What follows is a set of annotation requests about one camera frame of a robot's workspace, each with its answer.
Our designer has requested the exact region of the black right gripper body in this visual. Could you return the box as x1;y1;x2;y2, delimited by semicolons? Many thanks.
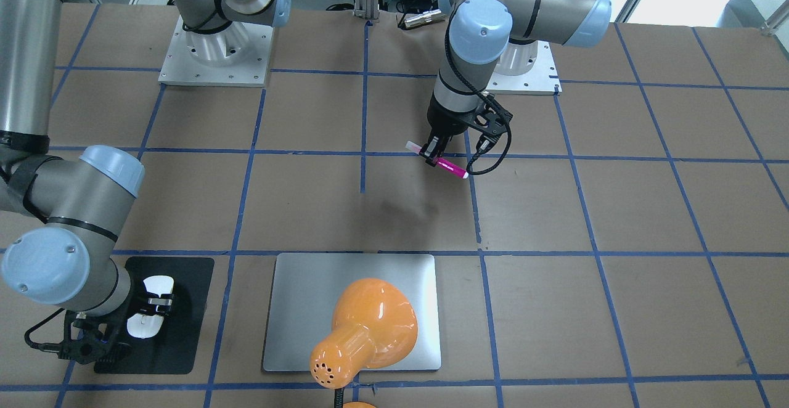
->
57;280;144;359

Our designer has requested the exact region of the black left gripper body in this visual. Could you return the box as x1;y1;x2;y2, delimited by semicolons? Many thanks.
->
427;94;513;153

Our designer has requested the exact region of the pink highlighter pen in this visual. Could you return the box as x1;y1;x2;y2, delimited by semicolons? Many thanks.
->
406;141;470;179

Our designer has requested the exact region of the white computer mouse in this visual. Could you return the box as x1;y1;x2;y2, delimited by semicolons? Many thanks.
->
126;274;174;340

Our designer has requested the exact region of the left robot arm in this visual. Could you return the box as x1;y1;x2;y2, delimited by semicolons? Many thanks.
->
419;0;611;176

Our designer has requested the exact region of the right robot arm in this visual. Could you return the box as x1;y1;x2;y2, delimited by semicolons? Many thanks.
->
2;0;174;364

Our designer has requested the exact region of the black mousepad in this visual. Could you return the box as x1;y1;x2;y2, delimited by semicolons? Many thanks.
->
94;256;215;375

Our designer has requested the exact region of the silver laptop notebook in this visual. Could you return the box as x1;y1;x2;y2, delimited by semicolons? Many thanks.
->
261;253;442;372

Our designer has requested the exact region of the silver metal cylinder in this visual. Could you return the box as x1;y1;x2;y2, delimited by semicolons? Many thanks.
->
398;9;446;31

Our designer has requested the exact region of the orange desk lamp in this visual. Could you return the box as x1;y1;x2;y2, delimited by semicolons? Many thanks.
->
309;278;418;407

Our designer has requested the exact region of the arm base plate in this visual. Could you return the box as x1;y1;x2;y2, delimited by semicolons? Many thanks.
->
158;19;274;88
487;41;562;96

